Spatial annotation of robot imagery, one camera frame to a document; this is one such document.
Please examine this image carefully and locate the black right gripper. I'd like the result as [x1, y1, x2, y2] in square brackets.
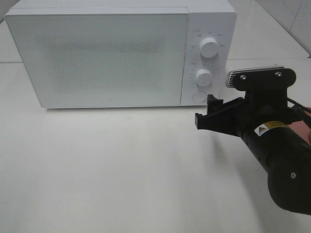
[194, 90, 295, 136]

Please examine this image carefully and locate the white round door button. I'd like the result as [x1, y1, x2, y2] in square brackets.
[192, 91, 207, 103]

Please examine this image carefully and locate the pink round plate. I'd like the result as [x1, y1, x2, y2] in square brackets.
[289, 105, 311, 145]

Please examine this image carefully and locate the white microwave door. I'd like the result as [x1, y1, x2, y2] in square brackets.
[6, 14, 188, 108]

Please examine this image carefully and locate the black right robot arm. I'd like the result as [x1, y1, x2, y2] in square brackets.
[195, 91, 311, 215]

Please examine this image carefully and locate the lower white round knob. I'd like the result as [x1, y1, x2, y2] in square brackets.
[195, 69, 213, 86]

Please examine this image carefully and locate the white round knob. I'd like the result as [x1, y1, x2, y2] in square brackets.
[199, 36, 219, 58]
[195, 69, 213, 86]

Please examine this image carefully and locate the upper white round knob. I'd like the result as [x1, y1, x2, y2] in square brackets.
[199, 36, 219, 58]

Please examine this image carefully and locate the white microwave oven body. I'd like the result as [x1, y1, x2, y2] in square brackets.
[5, 0, 237, 108]

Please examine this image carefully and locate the black camera cable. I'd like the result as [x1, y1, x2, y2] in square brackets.
[286, 97, 311, 129]

